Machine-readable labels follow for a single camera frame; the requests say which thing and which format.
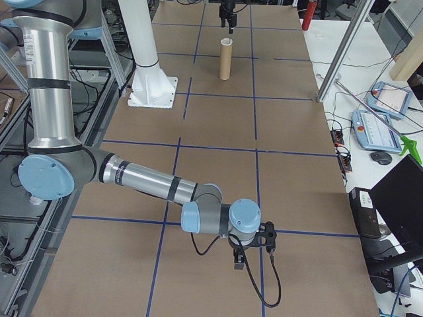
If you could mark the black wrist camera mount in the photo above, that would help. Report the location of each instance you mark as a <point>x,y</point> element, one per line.
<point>269,232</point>

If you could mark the blue grey teach pendant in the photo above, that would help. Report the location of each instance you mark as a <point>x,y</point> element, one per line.
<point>370,135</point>
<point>393,99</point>

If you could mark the black orange power strip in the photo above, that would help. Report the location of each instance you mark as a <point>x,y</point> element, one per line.
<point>345,163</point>
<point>337,137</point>

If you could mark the black monitor stand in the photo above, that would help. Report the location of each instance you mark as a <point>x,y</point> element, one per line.
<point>393,261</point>

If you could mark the copper tipped metal cylinder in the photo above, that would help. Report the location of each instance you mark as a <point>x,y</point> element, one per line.
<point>7,110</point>

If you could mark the white feather shuttlecock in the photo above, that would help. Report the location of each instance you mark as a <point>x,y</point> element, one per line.
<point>226,41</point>

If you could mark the black monitor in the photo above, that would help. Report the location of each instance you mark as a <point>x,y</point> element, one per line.
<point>403,198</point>

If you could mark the light wooden plank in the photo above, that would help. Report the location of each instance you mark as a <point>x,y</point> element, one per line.
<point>408,56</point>

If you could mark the brown cardboard shuttlecock tube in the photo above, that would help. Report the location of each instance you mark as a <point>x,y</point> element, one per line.
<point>225,62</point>

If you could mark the aluminium profile post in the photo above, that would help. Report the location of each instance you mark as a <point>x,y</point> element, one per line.
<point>343,46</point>

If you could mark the dark computer mouse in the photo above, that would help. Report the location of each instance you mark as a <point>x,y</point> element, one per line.
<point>380,158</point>

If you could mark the red cylinder tube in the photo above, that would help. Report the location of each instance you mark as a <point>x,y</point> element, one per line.
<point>309,16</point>

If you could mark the black box computer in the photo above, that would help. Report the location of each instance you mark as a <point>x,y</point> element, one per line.
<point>361,211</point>

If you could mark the clear plastic tube cap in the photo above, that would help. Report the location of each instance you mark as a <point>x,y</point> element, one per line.
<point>320,35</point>

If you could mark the white column stand with plate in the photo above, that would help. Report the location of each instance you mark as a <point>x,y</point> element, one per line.
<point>142,39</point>

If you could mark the white side desk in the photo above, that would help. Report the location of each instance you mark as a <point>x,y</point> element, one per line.
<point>363,175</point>

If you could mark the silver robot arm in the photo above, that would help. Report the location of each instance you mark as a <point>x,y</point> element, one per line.
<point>49,99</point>

